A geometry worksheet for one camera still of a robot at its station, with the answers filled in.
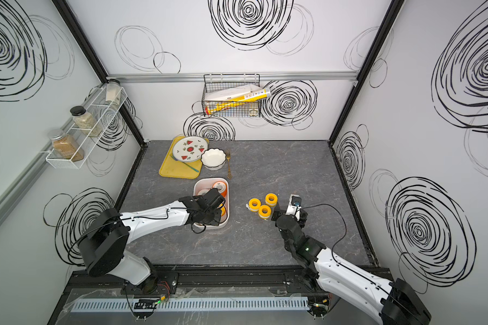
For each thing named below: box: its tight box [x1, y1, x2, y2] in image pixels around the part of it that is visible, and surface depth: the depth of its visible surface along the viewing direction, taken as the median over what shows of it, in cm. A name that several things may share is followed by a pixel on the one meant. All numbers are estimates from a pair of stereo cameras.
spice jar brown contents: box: [47, 129, 85, 162], surface depth 64 cm
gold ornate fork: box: [226, 150, 233, 180], surface depth 111 cm
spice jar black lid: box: [69, 105, 103, 138], surface depth 72 cm
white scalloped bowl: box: [200, 147, 228, 171], surface depth 114 cm
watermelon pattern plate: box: [172, 136, 209, 163], surface depth 118 cm
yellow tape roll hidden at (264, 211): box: [258, 204, 272, 220], surface depth 92 cm
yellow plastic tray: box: [158, 135, 210, 180], surface depth 111 cm
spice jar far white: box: [105, 78, 122, 105], surface depth 88 cm
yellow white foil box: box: [204, 84, 272, 116], surface depth 88 cm
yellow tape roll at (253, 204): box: [248, 197, 261, 212], surface depth 95 cm
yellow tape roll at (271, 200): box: [265, 192, 278, 208], surface depth 96 cm
